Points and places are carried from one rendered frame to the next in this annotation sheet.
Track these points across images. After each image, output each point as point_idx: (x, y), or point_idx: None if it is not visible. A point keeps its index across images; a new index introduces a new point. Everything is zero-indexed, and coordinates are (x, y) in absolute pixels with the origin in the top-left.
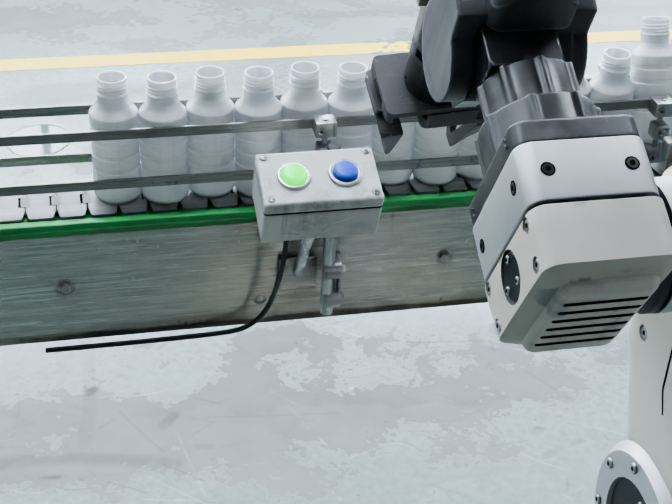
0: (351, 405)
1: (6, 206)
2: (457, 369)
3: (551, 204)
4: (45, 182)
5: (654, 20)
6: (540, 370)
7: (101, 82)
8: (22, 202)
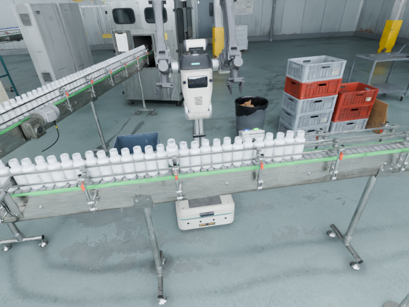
0: None
1: (317, 153)
2: None
3: None
4: (314, 159)
5: (172, 139)
6: None
7: (302, 130)
8: (314, 154)
